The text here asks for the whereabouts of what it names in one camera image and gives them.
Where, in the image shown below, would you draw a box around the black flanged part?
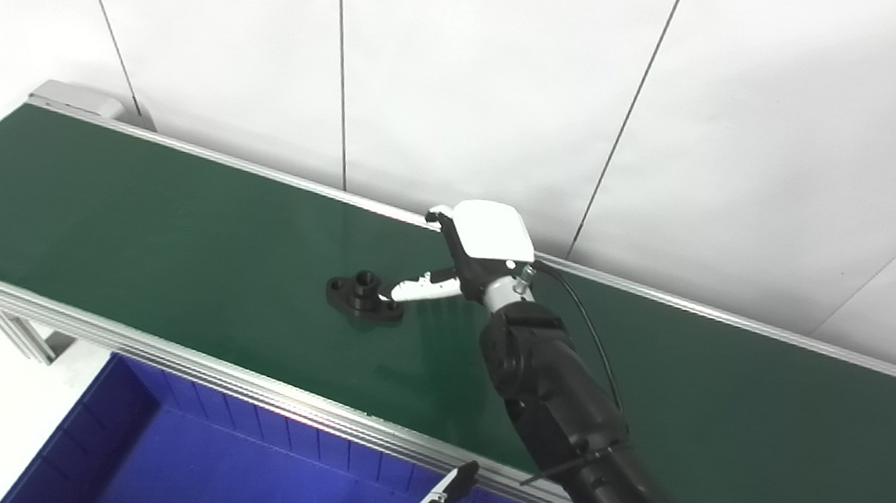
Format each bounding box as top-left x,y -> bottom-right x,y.
323,267 -> 409,328

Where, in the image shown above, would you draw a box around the blue bin with white part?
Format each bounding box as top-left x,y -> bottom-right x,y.
1,341 -> 624,503

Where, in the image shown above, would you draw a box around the green conveyor belt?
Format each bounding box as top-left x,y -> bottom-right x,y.
0,93 -> 896,503
0,101 -> 896,503

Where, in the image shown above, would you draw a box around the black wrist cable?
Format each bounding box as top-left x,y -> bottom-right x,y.
520,260 -> 637,413

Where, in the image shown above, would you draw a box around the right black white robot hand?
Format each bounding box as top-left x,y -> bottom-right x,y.
387,191 -> 543,317

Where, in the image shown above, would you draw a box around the grey conveyor end housing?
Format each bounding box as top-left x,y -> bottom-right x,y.
27,78 -> 160,132

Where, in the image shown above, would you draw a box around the aluminium conveyor leg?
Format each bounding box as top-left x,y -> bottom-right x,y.
0,303 -> 78,367

